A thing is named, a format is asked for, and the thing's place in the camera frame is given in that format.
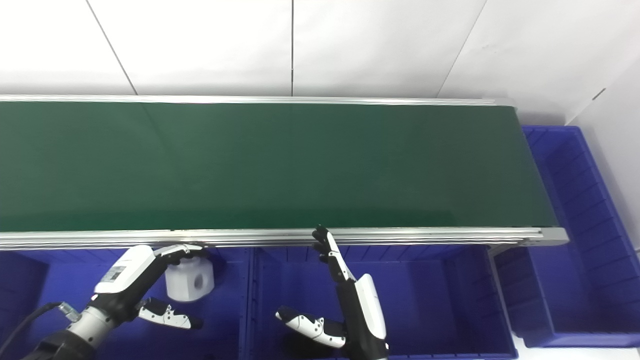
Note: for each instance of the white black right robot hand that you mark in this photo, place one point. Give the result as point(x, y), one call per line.
point(365, 315)

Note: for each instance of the blue plastic bin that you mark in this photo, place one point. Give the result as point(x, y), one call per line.
point(220, 310)
point(440, 300)
point(580, 225)

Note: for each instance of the green conveyor belt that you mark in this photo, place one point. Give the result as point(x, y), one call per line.
point(280, 165)
point(400, 235)

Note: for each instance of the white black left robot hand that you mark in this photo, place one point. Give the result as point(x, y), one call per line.
point(125, 275)

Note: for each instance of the white plastic cylindrical part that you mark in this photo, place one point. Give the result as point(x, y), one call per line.
point(185, 282)

